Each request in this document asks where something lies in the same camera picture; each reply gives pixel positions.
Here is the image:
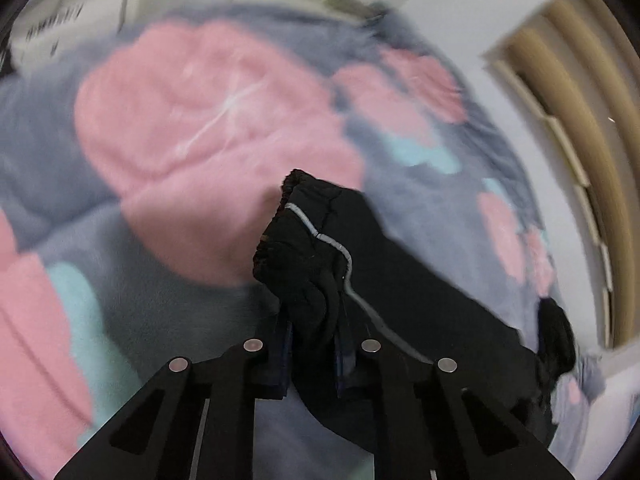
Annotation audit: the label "grey pink floral blanket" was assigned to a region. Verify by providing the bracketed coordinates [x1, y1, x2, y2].
[0, 2, 608, 480]

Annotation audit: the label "black pants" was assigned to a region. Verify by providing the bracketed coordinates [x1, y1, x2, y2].
[252, 170, 578, 461]

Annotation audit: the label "beige curtain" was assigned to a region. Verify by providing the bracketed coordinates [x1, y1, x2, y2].
[505, 0, 637, 351]

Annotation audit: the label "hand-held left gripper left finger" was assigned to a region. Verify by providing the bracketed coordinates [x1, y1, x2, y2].
[54, 321, 293, 480]

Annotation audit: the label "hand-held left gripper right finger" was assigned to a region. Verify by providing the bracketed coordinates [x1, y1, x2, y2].
[335, 329, 576, 480]

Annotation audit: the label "white object with dark print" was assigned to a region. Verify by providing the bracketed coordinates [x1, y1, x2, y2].
[22, 2, 88, 58]

